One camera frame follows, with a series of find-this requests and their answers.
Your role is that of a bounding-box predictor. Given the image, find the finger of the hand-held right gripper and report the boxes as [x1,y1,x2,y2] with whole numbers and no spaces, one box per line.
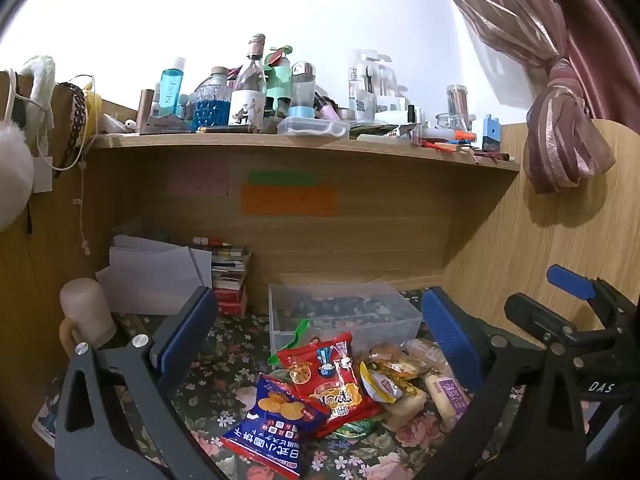
[546,264,608,311]
[504,292,583,348]

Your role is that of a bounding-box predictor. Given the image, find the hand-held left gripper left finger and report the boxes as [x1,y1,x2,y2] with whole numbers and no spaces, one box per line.
[54,286,236,480]

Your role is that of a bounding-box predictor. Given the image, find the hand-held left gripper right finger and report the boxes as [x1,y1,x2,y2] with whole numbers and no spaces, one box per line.
[421,286,588,480]

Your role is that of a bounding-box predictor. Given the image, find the clear bread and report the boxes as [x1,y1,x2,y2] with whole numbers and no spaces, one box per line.
[370,342,431,381]
[405,337,451,376]

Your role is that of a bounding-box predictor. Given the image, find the purple label snack packet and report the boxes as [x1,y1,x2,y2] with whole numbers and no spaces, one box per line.
[425,374,473,421]

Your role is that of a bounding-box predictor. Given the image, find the beige cracker packet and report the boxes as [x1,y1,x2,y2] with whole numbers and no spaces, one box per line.
[384,387,429,432]

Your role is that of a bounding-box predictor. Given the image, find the yellow snack packet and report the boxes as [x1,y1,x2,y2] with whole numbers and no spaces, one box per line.
[359,360,418,406]

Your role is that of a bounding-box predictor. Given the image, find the clear plastic storage container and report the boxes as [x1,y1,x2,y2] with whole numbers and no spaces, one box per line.
[268,281,423,353]

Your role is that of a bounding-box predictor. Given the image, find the red snack packet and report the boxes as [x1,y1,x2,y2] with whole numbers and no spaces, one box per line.
[276,332,386,438]

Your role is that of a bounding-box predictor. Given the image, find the blue snack packet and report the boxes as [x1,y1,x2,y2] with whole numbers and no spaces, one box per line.
[220,375,328,471]

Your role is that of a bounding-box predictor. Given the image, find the green snack packet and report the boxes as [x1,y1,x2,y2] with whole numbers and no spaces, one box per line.
[332,417,383,441]

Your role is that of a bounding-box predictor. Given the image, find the floral tablecloth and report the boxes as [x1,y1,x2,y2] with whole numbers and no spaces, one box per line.
[32,287,531,480]

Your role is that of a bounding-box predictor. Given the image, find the stack of books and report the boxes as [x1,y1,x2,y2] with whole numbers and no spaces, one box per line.
[192,242,252,317]

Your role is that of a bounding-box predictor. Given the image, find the white paper sheets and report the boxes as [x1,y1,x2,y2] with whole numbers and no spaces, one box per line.
[95,232,213,316]

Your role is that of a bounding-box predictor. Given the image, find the beige plastic cylinder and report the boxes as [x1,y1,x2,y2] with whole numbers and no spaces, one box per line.
[60,277,117,348]

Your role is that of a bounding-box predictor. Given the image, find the green edged clear bag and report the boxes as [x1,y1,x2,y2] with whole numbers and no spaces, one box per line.
[270,317,311,366]

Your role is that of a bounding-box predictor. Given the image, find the wooden desk shelf unit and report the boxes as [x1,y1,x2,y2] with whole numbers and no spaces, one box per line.
[0,71,640,466]

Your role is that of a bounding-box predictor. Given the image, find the pink striped curtain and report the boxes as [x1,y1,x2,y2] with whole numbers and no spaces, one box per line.
[432,0,640,196]

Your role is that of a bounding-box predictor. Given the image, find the orange sticky note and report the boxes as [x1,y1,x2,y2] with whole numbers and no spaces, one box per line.
[241,185,337,217]

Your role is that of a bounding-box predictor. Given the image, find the blue white sharpener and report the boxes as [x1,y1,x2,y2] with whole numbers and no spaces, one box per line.
[475,115,502,153]

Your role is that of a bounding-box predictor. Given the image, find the printed booklet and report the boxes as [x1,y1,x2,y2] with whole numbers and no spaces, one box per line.
[31,375,66,448]

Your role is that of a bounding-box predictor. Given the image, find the green sticky note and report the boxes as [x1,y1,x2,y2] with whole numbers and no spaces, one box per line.
[248,171,317,187]

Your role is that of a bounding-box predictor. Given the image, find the grey cardboard box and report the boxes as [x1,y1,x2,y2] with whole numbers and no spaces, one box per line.
[142,114,193,135]

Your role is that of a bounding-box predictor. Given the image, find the glass jar with sticks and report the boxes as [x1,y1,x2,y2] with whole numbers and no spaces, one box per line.
[446,85,469,131]

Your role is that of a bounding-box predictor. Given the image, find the glass bottle blue liquid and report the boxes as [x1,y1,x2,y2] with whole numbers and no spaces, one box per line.
[194,66,233,128]

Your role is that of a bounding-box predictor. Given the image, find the brown cardboard tube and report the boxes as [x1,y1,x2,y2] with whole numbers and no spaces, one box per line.
[137,89,155,128]

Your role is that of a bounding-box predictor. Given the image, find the clear lidded plastic box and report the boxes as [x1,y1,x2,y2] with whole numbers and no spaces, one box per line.
[276,116,351,140]

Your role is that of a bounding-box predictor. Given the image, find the light blue toner bottle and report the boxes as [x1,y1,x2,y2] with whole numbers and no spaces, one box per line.
[159,56,187,118]

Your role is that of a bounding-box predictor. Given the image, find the clear labelled glass bottle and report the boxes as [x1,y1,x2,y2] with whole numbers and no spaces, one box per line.
[228,34,267,128]

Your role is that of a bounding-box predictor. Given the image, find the yellow plush item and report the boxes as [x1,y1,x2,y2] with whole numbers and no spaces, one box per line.
[82,75,104,133]

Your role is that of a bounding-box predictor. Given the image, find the dark braided headband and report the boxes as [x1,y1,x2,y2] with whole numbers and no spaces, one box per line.
[52,82,88,178]

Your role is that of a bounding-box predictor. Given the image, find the mint green bottle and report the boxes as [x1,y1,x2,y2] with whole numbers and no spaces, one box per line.
[265,45,293,111]

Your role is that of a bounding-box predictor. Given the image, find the clear acrylic organizer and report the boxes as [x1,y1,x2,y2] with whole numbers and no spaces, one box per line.
[347,49,401,116]

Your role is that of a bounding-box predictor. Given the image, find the clear tumbler blue base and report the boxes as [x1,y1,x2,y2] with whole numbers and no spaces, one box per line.
[289,61,316,120]

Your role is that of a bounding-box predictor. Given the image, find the white fluffy headband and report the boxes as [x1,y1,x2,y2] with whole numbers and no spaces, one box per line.
[20,55,56,131]

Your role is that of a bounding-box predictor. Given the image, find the white cable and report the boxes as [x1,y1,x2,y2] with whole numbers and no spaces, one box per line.
[10,72,96,256]

